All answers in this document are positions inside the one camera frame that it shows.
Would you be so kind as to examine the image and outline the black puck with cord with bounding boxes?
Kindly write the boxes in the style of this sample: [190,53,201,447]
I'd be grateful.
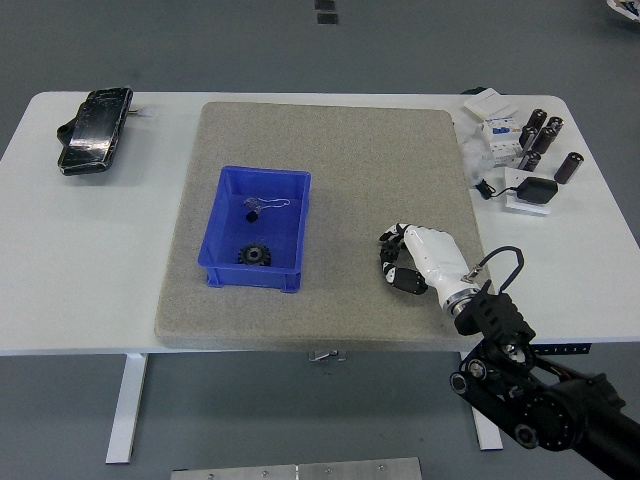
[473,176,559,206]

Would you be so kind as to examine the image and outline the clear plastic bag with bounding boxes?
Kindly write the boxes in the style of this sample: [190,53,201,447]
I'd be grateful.
[459,124,496,181]

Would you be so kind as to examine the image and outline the large black gear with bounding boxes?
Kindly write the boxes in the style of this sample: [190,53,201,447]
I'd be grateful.
[237,242,274,268]

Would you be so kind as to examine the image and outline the white shoe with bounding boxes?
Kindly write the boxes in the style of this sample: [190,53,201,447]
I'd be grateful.
[606,0,640,20]

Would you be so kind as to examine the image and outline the small black gear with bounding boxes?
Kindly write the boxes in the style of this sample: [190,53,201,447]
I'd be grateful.
[379,238,405,262]

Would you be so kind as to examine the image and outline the grey metal plate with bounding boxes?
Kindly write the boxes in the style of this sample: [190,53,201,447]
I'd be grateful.
[170,456,422,480]

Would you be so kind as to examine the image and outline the black wrapped device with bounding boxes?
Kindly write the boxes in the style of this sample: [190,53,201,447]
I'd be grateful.
[55,86,135,177]

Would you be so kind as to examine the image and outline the white flat switch box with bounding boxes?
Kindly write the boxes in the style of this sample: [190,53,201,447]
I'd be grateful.
[462,88,515,120]

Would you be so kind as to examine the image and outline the blue plastic box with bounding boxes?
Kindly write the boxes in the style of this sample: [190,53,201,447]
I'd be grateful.
[198,165,312,294]

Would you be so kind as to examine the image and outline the white circuit breaker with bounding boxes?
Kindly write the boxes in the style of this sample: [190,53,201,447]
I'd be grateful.
[479,115,526,167]

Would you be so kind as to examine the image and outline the grey-brown mat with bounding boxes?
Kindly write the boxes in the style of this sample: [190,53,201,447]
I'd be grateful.
[153,101,503,353]

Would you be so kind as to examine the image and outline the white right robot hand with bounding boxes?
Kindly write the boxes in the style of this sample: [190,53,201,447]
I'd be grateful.
[377,221,474,306]

